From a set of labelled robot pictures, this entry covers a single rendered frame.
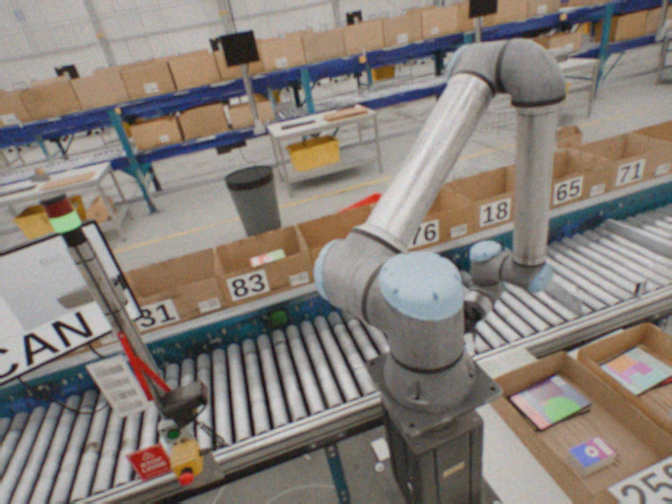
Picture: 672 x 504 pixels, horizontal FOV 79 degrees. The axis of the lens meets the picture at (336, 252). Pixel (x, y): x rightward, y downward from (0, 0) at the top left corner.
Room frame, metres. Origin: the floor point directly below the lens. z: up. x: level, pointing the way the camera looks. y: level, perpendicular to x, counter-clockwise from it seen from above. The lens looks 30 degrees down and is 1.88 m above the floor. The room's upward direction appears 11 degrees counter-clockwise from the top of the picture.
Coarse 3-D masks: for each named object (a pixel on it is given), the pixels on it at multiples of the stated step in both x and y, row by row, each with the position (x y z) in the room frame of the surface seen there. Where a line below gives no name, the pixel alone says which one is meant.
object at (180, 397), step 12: (192, 384) 0.82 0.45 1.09; (204, 384) 0.84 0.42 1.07; (168, 396) 0.80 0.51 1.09; (180, 396) 0.79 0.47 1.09; (192, 396) 0.78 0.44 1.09; (204, 396) 0.79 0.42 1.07; (168, 408) 0.77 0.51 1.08; (180, 408) 0.77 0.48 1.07; (192, 408) 0.78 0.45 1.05; (180, 420) 0.78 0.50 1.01; (192, 420) 0.78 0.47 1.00
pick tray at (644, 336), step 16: (624, 336) 0.95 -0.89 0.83; (640, 336) 0.96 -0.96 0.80; (656, 336) 0.93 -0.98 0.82; (592, 352) 0.92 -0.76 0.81; (608, 352) 0.94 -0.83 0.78; (656, 352) 0.92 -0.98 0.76; (592, 368) 0.85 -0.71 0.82; (608, 384) 0.79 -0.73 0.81; (640, 400) 0.70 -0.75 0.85; (656, 400) 0.75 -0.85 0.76; (656, 416) 0.65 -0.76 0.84
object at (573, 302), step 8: (552, 280) 1.32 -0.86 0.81; (552, 288) 1.32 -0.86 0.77; (560, 288) 1.28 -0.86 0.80; (552, 296) 1.31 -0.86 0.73; (560, 296) 1.27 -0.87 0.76; (568, 296) 1.24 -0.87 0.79; (576, 296) 1.20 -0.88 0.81; (568, 304) 1.23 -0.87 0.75; (576, 304) 1.19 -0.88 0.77; (576, 312) 1.19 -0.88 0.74
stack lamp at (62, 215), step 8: (64, 200) 0.83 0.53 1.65; (48, 208) 0.82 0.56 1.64; (56, 208) 0.82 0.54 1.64; (64, 208) 0.83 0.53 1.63; (72, 208) 0.84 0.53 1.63; (48, 216) 0.82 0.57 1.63; (56, 216) 0.82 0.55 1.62; (64, 216) 0.82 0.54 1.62; (72, 216) 0.83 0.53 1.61; (56, 224) 0.82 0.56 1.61; (64, 224) 0.82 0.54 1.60; (72, 224) 0.82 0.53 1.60
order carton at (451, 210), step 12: (444, 192) 1.92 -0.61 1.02; (372, 204) 1.87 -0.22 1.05; (432, 204) 1.95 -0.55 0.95; (444, 204) 1.93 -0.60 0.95; (456, 204) 1.81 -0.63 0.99; (468, 204) 1.67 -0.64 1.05; (432, 216) 1.64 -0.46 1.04; (444, 216) 1.65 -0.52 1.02; (456, 216) 1.66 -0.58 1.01; (468, 216) 1.67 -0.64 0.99; (444, 228) 1.65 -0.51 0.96; (468, 228) 1.67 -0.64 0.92; (444, 240) 1.65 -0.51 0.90; (408, 252) 1.61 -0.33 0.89
